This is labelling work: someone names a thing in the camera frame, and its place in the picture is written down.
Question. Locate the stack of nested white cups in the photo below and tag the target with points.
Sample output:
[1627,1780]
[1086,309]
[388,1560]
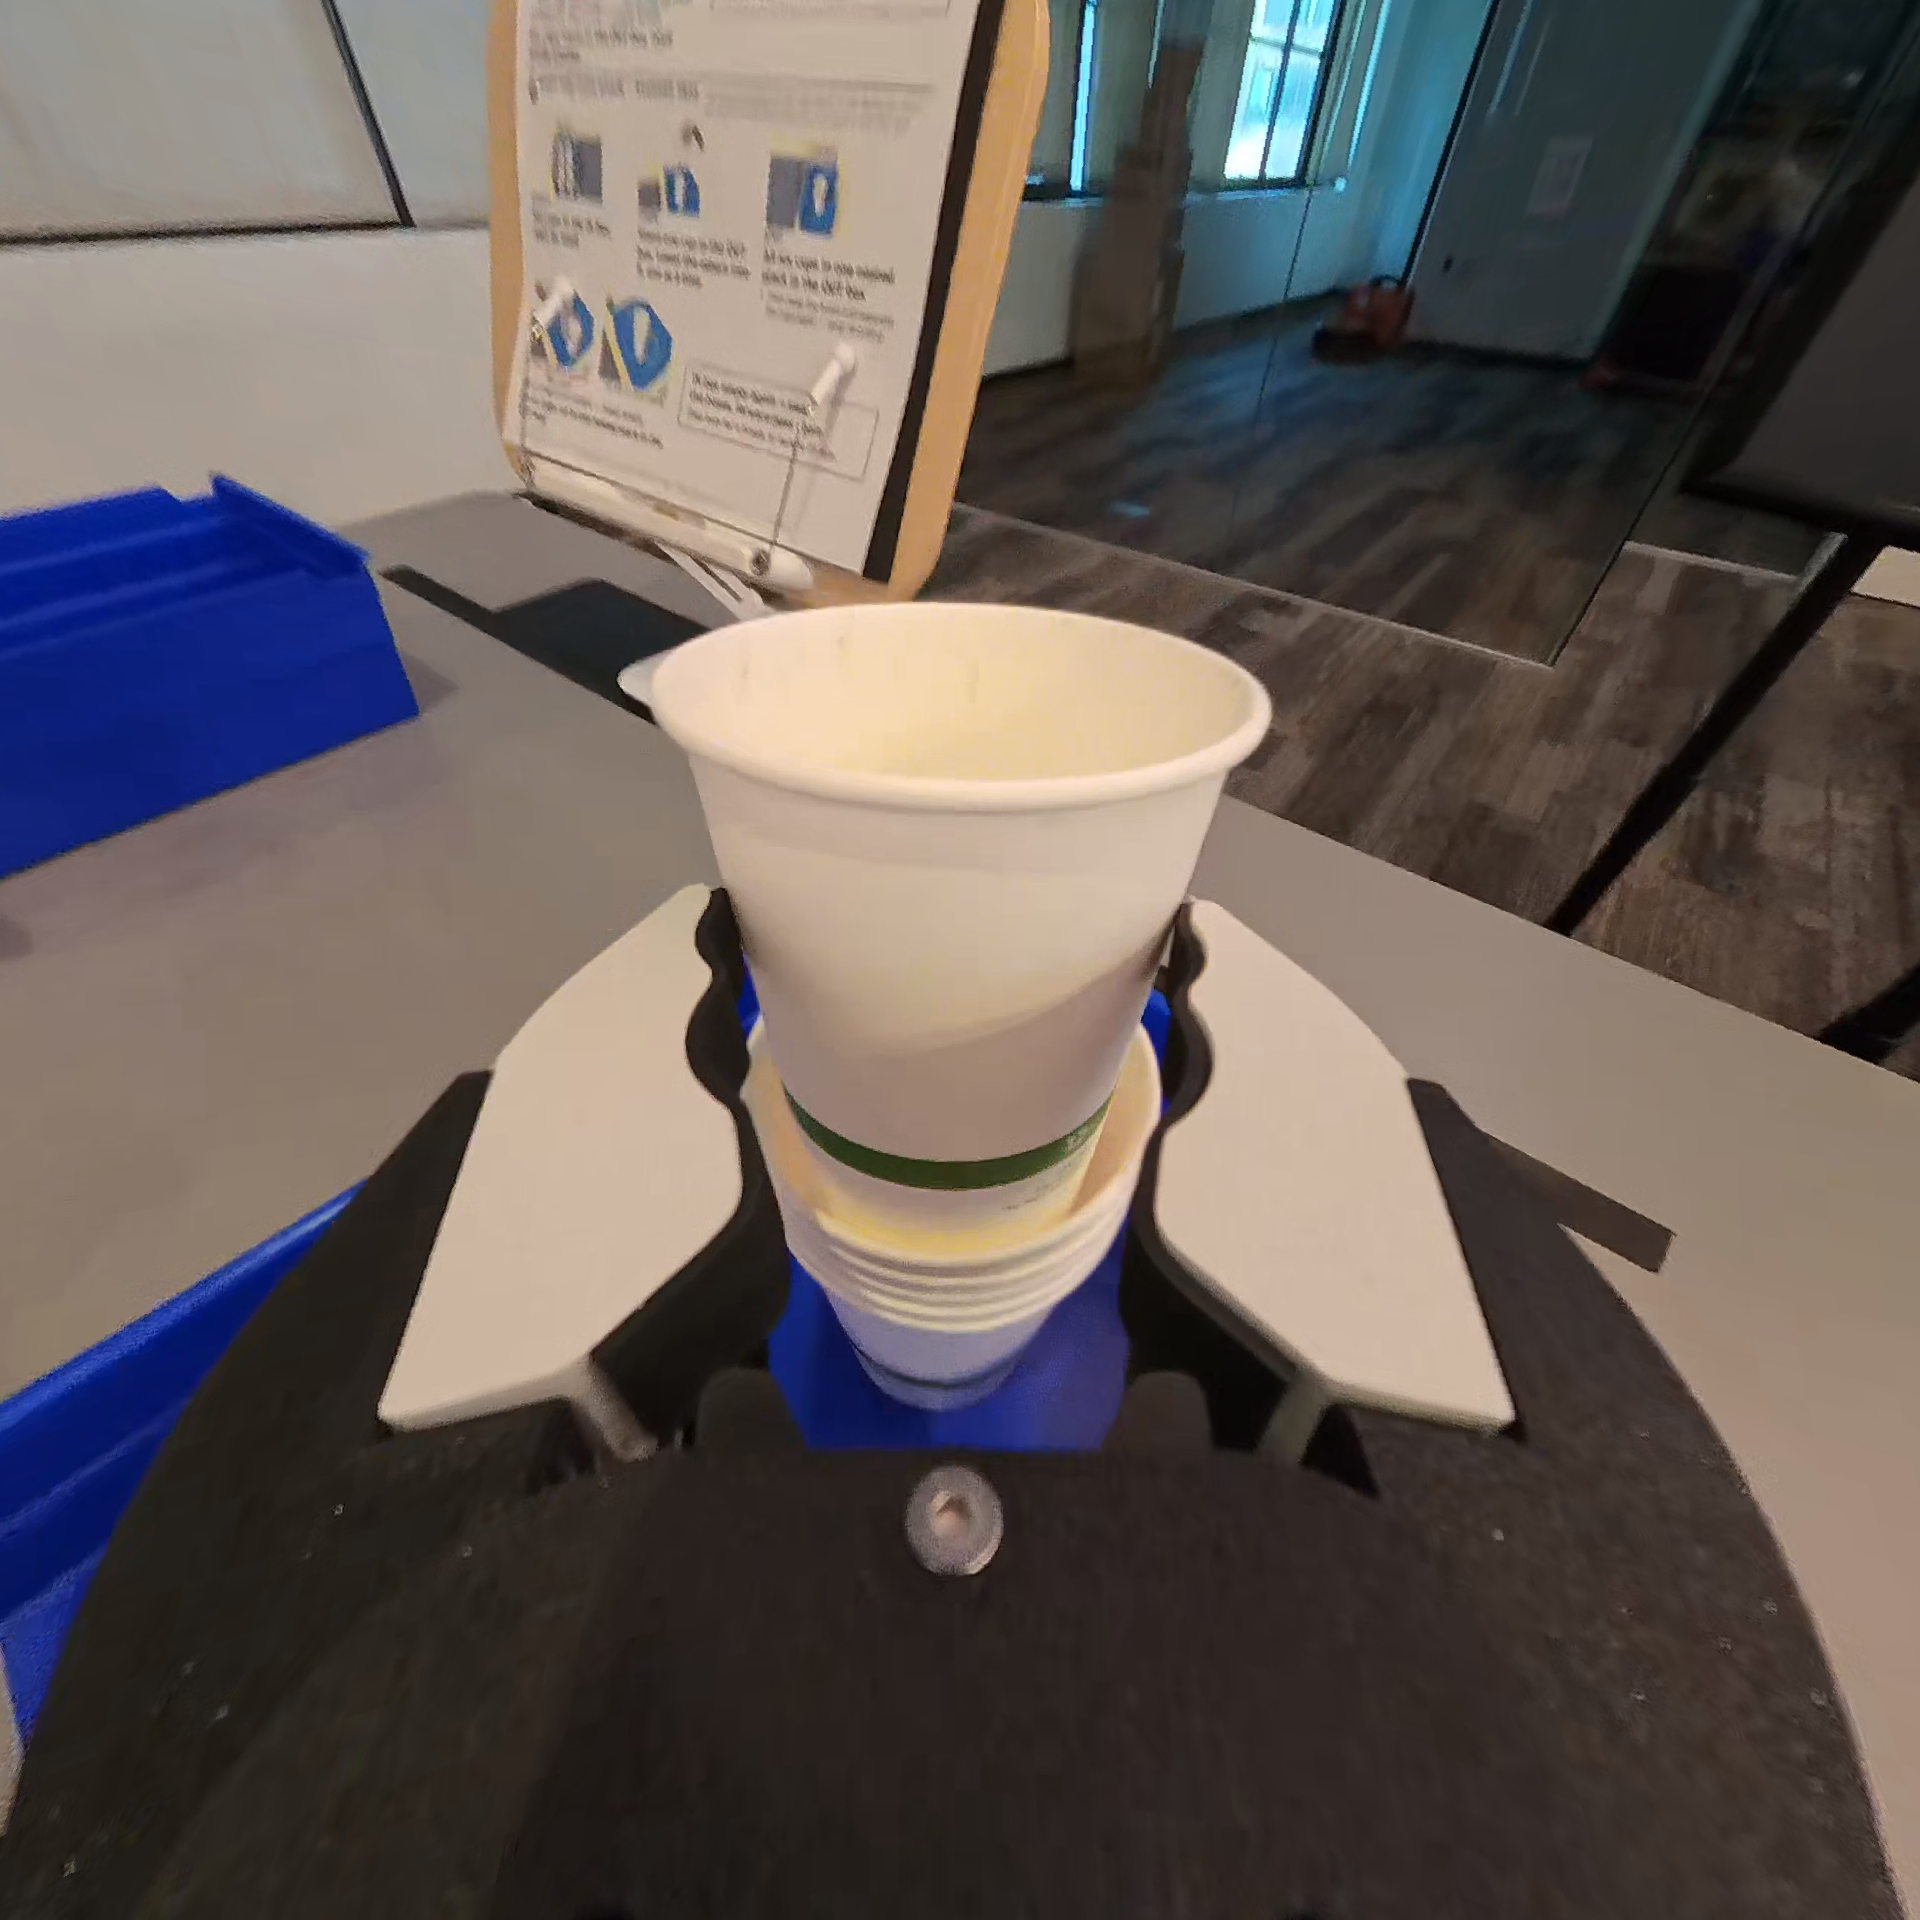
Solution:
[962,1276]

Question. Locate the white board stand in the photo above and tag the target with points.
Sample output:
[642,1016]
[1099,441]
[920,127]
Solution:
[666,676]

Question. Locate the stacked cardboard boxes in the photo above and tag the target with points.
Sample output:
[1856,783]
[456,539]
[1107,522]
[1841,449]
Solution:
[1136,211]

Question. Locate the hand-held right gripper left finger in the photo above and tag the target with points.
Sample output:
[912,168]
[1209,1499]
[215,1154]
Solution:
[569,1200]

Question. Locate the wooden instruction board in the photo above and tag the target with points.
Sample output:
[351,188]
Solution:
[753,242]

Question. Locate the white paper cup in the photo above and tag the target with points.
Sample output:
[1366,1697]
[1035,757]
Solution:
[962,931]

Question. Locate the small red floor object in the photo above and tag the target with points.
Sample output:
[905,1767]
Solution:
[1377,317]

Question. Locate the blue plastic bin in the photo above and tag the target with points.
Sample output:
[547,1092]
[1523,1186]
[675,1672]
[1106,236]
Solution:
[179,676]
[122,1379]

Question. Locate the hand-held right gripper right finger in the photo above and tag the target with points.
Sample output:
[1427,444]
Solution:
[1320,1231]

